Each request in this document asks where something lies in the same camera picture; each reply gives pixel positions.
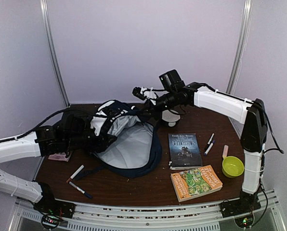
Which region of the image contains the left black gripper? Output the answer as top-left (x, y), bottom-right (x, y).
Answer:
top-left (65, 121), bottom-right (117, 153)

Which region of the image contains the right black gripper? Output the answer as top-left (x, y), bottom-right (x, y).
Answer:
top-left (137, 90), bottom-right (178, 120)

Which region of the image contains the navy blue student backpack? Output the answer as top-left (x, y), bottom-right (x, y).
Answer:
top-left (75, 100), bottom-right (162, 180)

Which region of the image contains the orange 39-Storey Treehouse book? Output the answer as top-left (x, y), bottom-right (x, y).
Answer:
top-left (170, 165), bottom-right (223, 202)

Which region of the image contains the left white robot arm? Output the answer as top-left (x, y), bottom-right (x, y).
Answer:
top-left (0, 126), bottom-right (117, 214)

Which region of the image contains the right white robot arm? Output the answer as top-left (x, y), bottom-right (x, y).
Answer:
top-left (139, 82), bottom-right (268, 213)

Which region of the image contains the white and navy bowl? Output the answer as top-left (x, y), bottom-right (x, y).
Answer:
top-left (161, 110), bottom-right (181, 127)

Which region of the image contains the pink illustrated paperback book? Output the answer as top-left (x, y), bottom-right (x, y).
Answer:
top-left (48, 152), bottom-right (72, 162)

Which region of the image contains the red tipped white marker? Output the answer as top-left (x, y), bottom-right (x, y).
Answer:
top-left (66, 165), bottom-right (84, 183)

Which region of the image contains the dark Wuthering Heights book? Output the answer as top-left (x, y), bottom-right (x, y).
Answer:
top-left (168, 133), bottom-right (203, 170)

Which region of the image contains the black capped white marker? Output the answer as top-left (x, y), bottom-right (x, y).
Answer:
top-left (204, 133), bottom-right (215, 151)

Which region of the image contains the purple capped white marker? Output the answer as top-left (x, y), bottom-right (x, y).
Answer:
top-left (204, 140), bottom-right (215, 156)

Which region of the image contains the blue capped white marker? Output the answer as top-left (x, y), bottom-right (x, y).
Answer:
top-left (68, 181), bottom-right (92, 199)

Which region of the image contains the lime green bowl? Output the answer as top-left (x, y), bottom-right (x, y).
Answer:
top-left (222, 156), bottom-right (244, 178)

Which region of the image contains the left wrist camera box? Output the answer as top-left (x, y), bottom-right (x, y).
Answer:
top-left (56, 112), bottom-right (101, 138)

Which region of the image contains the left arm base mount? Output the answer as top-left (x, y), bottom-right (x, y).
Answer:
top-left (32, 182), bottom-right (76, 231)

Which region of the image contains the right aluminium corner post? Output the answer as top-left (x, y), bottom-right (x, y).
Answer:
top-left (226, 0), bottom-right (253, 94)

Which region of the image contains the aluminium corner post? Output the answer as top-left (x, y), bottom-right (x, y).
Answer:
top-left (40, 0), bottom-right (70, 107)
top-left (226, 0), bottom-right (253, 94)

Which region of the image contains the aluminium front rail frame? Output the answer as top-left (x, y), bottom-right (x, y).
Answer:
top-left (7, 190), bottom-right (287, 231)

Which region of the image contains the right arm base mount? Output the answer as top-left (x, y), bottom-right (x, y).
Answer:
top-left (220, 191), bottom-right (261, 229)

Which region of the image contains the left aluminium corner post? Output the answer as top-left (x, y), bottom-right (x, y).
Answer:
top-left (40, 0), bottom-right (70, 107)

